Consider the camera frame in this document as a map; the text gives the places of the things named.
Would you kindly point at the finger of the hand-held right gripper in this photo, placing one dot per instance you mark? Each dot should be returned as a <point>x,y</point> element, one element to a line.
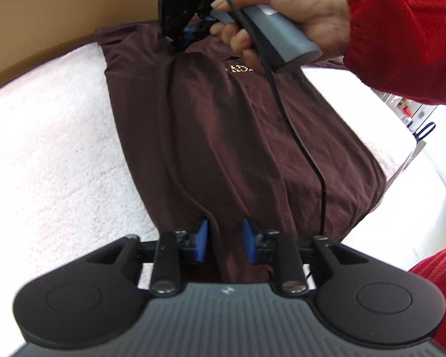
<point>188,37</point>

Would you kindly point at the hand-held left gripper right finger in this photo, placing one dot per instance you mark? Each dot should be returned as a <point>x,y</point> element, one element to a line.
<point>249,240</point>

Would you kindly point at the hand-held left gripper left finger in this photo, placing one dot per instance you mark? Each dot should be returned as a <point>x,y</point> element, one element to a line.
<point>202,240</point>

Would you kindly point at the dark maroon shirt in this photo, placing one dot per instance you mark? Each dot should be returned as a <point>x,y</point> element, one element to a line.
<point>226,137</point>

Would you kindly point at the person's right forearm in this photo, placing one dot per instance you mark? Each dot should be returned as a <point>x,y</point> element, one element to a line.
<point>401,37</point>

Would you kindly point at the person's right hand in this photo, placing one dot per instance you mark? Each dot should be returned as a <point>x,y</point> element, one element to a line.
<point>312,3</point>

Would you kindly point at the large cardboard box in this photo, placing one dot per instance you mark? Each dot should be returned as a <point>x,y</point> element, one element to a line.
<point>78,0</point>

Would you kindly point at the white towel-covered table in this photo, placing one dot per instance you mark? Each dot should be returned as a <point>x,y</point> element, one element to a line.
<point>41,156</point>

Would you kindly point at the person's red sweater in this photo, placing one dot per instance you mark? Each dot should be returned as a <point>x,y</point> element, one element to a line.
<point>442,305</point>

